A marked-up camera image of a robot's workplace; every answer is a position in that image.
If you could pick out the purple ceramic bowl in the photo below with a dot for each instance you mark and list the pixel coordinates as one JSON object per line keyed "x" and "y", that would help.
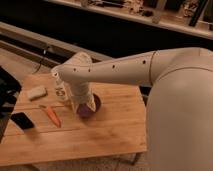
{"x": 86, "y": 110}

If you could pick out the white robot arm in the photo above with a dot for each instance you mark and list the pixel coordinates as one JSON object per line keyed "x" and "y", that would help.
{"x": 179, "y": 117}

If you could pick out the orange carrot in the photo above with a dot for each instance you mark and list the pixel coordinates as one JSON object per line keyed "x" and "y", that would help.
{"x": 52, "y": 115}

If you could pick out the wooden table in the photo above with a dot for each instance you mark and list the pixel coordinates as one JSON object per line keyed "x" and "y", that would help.
{"x": 117, "y": 128}

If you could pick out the black smartphone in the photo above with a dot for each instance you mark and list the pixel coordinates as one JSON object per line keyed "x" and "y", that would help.
{"x": 22, "y": 120}

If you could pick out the wooden shelf with clutter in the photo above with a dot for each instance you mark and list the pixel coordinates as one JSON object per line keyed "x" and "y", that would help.
{"x": 158, "y": 16}

